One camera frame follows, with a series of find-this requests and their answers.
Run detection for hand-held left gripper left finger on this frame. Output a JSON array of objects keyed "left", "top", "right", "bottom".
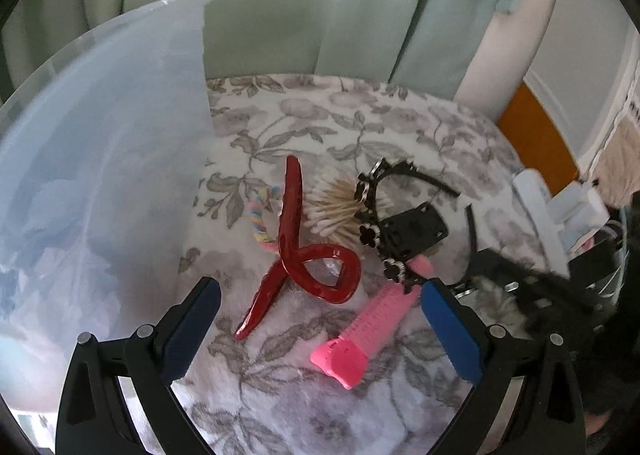
[{"left": 55, "top": 276, "right": 223, "bottom": 455}]

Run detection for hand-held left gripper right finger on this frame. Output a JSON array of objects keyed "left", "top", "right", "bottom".
[{"left": 420, "top": 277, "right": 588, "bottom": 455}]

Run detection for pink hair roller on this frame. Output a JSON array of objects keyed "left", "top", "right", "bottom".
[{"left": 310, "top": 255, "right": 435, "bottom": 390}]

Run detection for black rectangular hair clip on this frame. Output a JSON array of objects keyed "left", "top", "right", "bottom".
[{"left": 377, "top": 205, "right": 449, "bottom": 261}]

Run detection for black clover headband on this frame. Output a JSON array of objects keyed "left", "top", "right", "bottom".
[{"left": 352, "top": 158, "right": 482, "bottom": 296}]

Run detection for bag of cotton swabs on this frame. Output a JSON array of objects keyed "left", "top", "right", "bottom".
[{"left": 302, "top": 175, "right": 371, "bottom": 241}]

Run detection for clear plastic container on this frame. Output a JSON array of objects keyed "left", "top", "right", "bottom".
[{"left": 0, "top": 0, "right": 221, "bottom": 436}]

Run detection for red hair claw clip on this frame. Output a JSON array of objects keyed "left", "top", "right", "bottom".
[{"left": 232, "top": 155, "right": 363, "bottom": 342}]

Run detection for beige textured cloth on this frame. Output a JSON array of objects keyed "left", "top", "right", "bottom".
[{"left": 590, "top": 100, "right": 640, "bottom": 196}]

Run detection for floral blanket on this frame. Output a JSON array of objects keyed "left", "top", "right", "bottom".
[{"left": 170, "top": 74, "right": 596, "bottom": 455}]

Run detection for pale green curtain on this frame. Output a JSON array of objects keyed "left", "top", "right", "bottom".
[{"left": 0, "top": 0, "right": 526, "bottom": 101}]

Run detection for pastel twisted hair tie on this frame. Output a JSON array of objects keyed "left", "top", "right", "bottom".
[{"left": 246, "top": 185, "right": 283, "bottom": 253}]

